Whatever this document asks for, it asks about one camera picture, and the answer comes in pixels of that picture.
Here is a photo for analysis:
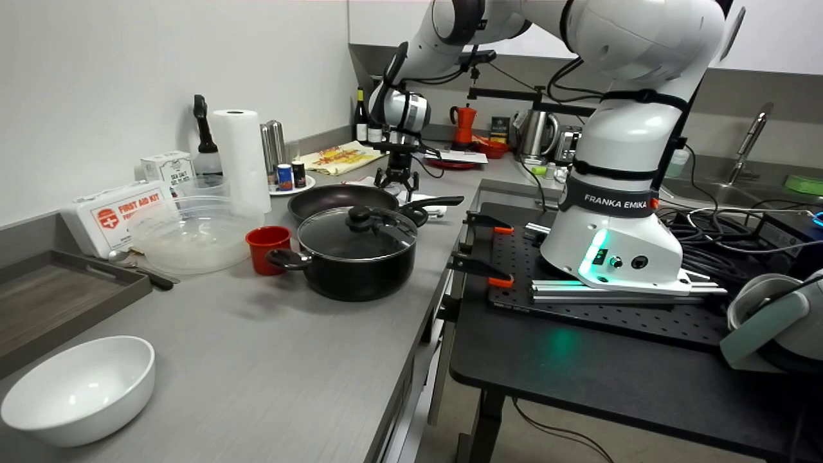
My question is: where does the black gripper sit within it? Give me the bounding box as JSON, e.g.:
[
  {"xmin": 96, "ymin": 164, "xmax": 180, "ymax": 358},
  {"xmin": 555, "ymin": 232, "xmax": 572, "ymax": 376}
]
[{"xmin": 374, "ymin": 138, "xmax": 425, "ymax": 195}]

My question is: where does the steel spice grinder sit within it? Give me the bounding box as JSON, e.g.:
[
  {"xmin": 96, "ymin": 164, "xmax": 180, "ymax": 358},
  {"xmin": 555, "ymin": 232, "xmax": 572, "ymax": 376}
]
[
  {"xmin": 261, "ymin": 118, "xmax": 279, "ymax": 177},
  {"xmin": 272, "ymin": 118, "xmax": 290, "ymax": 171}
]

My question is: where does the black utensil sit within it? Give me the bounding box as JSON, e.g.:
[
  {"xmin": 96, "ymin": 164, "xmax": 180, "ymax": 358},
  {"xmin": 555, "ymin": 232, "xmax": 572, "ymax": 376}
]
[{"xmin": 81, "ymin": 250, "xmax": 177, "ymax": 294}]

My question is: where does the white first aid kit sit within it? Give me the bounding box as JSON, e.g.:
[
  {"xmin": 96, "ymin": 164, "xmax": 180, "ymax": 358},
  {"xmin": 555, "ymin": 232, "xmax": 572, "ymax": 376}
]
[{"xmin": 60, "ymin": 180, "xmax": 185, "ymax": 259}]

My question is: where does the red plate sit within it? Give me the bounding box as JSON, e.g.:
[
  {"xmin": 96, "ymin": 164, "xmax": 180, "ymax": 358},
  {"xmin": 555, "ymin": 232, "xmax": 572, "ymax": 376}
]
[{"xmin": 423, "ymin": 146, "xmax": 492, "ymax": 172}]

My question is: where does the clear plastic bowl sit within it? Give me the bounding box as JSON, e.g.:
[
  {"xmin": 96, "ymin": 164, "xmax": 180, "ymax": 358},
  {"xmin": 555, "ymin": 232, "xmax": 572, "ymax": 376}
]
[{"xmin": 136, "ymin": 194, "xmax": 261, "ymax": 279}]

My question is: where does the black floor cable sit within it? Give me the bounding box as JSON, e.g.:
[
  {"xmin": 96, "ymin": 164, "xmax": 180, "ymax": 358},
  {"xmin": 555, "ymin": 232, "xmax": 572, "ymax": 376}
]
[{"xmin": 510, "ymin": 397, "xmax": 617, "ymax": 463}]

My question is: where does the small red bowl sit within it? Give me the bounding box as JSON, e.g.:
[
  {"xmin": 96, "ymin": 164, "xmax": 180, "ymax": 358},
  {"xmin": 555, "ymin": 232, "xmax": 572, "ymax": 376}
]
[{"xmin": 480, "ymin": 137, "xmax": 511, "ymax": 162}]

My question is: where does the black frying pan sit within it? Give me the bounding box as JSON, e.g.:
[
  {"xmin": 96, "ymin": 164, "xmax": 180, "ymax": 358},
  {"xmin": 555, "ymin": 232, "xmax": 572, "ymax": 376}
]
[{"xmin": 285, "ymin": 182, "xmax": 468, "ymax": 230}]

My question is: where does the black camera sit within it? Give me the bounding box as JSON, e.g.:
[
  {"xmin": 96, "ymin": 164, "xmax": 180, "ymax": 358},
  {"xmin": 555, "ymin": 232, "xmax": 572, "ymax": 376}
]
[{"xmin": 460, "ymin": 46, "xmax": 498, "ymax": 72}]

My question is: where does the white ceramic bowl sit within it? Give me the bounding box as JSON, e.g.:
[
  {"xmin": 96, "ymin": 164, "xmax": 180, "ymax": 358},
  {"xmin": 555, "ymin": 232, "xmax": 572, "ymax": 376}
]
[{"xmin": 0, "ymin": 331, "xmax": 159, "ymax": 450}]

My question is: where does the black cable bundle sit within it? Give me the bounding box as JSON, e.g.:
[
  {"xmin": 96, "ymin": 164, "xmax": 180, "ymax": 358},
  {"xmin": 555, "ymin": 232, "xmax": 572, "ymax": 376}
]
[{"xmin": 667, "ymin": 200, "xmax": 823, "ymax": 259}]

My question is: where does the grey curved device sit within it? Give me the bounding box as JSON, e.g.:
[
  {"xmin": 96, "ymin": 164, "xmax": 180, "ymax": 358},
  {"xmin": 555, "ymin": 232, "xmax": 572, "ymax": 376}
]
[{"xmin": 717, "ymin": 270, "xmax": 823, "ymax": 376}]

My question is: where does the white wall cabinet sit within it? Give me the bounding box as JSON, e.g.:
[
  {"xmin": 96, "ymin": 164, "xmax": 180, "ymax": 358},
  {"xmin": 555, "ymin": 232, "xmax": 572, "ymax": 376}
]
[{"xmin": 345, "ymin": 0, "xmax": 823, "ymax": 79}]

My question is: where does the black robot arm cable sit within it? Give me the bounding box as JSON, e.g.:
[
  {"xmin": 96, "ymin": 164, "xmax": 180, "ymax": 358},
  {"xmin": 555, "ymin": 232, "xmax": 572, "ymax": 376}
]
[{"xmin": 545, "ymin": 55, "xmax": 608, "ymax": 109}]

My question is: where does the white paper towel roll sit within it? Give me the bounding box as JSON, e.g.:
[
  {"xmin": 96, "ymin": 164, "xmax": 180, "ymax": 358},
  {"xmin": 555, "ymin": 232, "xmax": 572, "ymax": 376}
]
[{"xmin": 209, "ymin": 105, "xmax": 272, "ymax": 219}]

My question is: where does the red striped white towel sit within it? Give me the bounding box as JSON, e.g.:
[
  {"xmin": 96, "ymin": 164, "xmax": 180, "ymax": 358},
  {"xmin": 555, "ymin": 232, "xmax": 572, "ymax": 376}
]
[{"xmin": 345, "ymin": 176, "xmax": 405, "ymax": 198}]

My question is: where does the small white carton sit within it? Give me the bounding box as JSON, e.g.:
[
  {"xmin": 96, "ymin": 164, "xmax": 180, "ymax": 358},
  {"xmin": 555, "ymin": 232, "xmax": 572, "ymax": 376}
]
[{"xmin": 136, "ymin": 150, "xmax": 195, "ymax": 195}]

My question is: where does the spray bottle with black head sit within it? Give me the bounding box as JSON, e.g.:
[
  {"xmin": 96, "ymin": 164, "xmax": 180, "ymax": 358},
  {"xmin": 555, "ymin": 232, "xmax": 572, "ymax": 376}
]
[{"xmin": 190, "ymin": 92, "xmax": 227, "ymax": 191}]

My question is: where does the yellow cloth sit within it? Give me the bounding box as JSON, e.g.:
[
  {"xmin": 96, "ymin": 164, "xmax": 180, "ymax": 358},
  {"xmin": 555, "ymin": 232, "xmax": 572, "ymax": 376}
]
[{"xmin": 294, "ymin": 138, "xmax": 389, "ymax": 180}]

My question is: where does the black cooking pot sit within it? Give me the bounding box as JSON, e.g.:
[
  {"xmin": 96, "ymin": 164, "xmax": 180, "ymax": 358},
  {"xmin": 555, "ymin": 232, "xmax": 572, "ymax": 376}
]
[{"xmin": 266, "ymin": 225, "xmax": 433, "ymax": 304}]

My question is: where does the white round plate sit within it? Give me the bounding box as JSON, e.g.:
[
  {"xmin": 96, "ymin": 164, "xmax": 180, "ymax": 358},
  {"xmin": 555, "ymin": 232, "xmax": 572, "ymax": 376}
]
[{"xmin": 267, "ymin": 172, "xmax": 318, "ymax": 200}]

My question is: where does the grey tray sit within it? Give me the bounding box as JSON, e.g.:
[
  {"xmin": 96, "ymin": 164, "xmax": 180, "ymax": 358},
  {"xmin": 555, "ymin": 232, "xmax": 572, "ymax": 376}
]
[{"xmin": 0, "ymin": 248, "xmax": 156, "ymax": 380}]

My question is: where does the glass pot lid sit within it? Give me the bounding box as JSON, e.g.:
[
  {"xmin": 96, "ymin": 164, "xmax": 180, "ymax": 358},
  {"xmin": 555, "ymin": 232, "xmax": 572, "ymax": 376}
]
[{"xmin": 295, "ymin": 204, "xmax": 423, "ymax": 263}]

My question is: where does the black perforated breadboard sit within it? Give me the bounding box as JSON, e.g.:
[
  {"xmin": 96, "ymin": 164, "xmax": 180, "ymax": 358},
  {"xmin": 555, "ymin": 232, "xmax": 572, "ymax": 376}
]
[{"xmin": 487, "ymin": 200, "xmax": 823, "ymax": 351}]

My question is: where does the green sponge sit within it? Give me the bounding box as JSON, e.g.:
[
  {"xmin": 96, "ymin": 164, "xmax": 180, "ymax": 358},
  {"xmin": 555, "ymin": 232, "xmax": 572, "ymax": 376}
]
[{"xmin": 783, "ymin": 172, "xmax": 823, "ymax": 200}]

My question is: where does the black orange clamp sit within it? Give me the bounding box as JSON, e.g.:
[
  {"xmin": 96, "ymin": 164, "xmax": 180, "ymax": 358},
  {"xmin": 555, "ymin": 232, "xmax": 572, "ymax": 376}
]
[
  {"xmin": 460, "ymin": 208, "xmax": 520, "ymax": 239},
  {"xmin": 446, "ymin": 253, "xmax": 520, "ymax": 294}
]

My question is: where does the red moka pot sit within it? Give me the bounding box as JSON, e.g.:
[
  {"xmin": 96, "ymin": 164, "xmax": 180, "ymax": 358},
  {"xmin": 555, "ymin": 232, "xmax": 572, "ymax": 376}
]
[{"xmin": 448, "ymin": 102, "xmax": 480, "ymax": 153}]

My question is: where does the blue spice can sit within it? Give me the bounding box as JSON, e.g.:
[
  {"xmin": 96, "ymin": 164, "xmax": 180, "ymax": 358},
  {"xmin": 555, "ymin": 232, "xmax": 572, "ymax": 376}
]
[{"xmin": 272, "ymin": 162, "xmax": 299, "ymax": 194}]

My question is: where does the silver aluminium rail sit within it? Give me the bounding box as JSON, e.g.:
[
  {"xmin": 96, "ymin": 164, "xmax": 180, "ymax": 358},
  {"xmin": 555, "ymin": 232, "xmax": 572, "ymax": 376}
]
[{"xmin": 528, "ymin": 268, "xmax": 731, "ymax": 308}]

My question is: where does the black table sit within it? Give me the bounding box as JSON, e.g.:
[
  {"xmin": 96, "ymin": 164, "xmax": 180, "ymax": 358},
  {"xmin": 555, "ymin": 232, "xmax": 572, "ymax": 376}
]
[{"xmin": 448, "ymin": 182, "xmax": 823, "ymax": 463}]

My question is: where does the steel faucet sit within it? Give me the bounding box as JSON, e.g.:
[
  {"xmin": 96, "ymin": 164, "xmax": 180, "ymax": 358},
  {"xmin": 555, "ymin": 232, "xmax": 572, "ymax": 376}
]
[{"xmin": 717, "ymin": 101, "xmax": 774, "ymax": 194}]

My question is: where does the steel kettle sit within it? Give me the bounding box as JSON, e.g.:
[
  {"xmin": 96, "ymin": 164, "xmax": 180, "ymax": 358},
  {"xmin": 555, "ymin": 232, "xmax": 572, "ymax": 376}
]
[{"xmin": 511, "ymin": 109, "xmax": 564, "ymax": 164}]

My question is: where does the red cup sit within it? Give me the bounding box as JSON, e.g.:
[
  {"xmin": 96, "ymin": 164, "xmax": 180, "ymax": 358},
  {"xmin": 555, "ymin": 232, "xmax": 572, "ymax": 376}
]
[{"xmin": 244, "ymin": 225, "xmax": 295, "ymax": 279}]

